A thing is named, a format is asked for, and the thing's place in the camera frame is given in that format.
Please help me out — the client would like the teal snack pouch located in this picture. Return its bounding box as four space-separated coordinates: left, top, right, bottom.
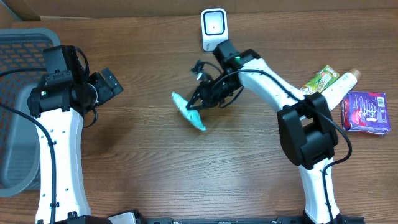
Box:
171 92 206 131

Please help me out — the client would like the green drink carton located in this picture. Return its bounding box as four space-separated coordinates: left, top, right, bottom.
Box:
300 65 340 95

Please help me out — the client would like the white tube gold cap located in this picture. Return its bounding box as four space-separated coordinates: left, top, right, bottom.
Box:
321 69 361 111

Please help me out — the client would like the purple snack package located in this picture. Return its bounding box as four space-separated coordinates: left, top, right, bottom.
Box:
341 91 391 135

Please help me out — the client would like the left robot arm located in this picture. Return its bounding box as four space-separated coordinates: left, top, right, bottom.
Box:
28 45 123 223

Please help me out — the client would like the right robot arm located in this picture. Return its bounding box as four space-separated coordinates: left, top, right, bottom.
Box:
178 40 341 223

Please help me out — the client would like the white barcode scanner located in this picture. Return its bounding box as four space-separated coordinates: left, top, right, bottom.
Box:
201 8 229 52

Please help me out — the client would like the grey plastic mesh basket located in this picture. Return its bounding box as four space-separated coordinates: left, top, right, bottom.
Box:
1 28 60 197

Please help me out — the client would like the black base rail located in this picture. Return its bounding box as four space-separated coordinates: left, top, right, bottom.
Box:
107 210 365 224

